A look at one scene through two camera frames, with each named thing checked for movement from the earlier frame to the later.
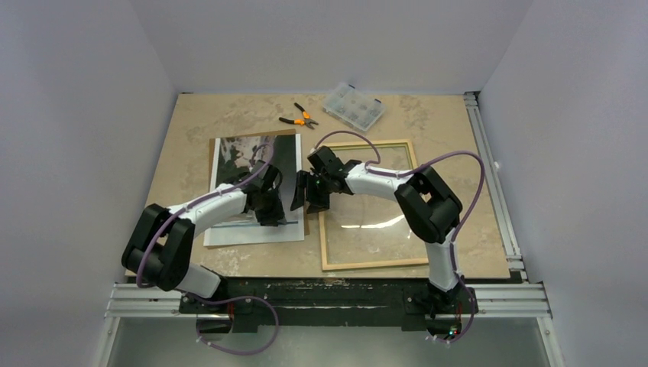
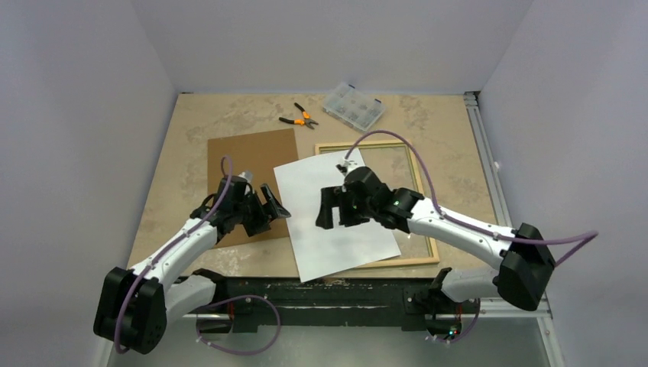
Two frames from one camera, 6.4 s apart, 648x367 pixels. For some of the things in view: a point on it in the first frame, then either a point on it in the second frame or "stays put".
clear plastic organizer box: [354, 106] stays put
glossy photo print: [232, 157] → [322, 252]
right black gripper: [314, 191] → [342, 205]
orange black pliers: [306, 121] stays put
